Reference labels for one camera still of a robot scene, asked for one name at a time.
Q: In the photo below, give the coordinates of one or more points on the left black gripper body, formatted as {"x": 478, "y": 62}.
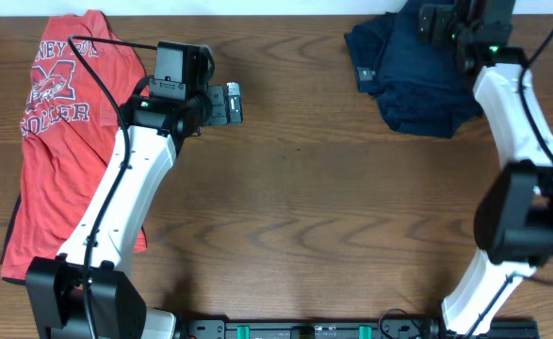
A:
{"x": 216, "y": 104}

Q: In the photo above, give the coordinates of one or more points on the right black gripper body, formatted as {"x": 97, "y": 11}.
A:
{"x": 432, "y": 22}

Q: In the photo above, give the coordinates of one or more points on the navy blue shorts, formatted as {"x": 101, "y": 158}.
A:
{"x": 405, "y": 28}

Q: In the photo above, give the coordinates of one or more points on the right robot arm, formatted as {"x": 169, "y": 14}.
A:
{"x": 513, "y": 225}

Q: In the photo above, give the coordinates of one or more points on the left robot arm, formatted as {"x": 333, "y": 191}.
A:
{"x": 86, "y": 291}

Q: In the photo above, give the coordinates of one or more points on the folded navy garment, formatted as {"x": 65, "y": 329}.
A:
{"x": 417, "y": 88}

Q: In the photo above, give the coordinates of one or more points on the red printed t-shirt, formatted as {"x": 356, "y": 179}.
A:
{"x": 69, "y": 126}

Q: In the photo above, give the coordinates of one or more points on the black garment under red shirt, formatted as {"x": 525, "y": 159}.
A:
{"x": 16, "y": 257}

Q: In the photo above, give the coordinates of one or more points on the green clip on rail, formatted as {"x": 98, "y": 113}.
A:
{"x": 365, "y": 332}
{"x": 243, "y": 332}

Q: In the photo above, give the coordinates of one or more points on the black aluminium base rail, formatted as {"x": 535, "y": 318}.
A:
{"x": 388, "y": 328}

